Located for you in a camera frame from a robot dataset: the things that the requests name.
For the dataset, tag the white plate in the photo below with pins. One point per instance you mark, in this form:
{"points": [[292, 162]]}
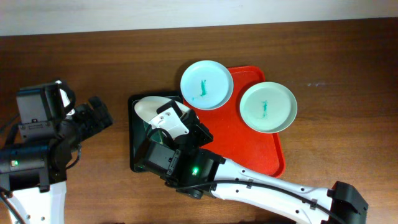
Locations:
{"points": [[146, 108]]}

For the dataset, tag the green yellow sponge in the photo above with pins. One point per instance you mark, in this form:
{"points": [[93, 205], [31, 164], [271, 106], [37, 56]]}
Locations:
{"points": [[155, 134]]}

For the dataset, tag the red plastic tray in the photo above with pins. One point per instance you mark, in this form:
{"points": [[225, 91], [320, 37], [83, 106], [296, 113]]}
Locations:
{"points": [[233, 138]]}

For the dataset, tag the light green plate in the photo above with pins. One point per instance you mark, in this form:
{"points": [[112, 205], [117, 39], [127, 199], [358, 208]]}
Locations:
{"points": [[268, 107]]}

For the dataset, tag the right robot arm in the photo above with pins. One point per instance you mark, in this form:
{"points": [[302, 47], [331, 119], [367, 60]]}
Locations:
{"points": [[172, 148]]}

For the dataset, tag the black plastic tray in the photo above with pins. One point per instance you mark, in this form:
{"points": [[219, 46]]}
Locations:
{"points": [[137, 129]]}

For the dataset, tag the light blue plate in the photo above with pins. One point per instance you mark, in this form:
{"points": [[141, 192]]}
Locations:
{"points": [[206, 85]]}

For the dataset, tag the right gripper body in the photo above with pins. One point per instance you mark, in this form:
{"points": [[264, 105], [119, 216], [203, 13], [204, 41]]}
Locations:
{"points": [[198, 135]]}

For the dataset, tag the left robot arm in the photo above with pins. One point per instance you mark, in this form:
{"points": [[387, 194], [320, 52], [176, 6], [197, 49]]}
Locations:
{"points": [[38, 150]]}

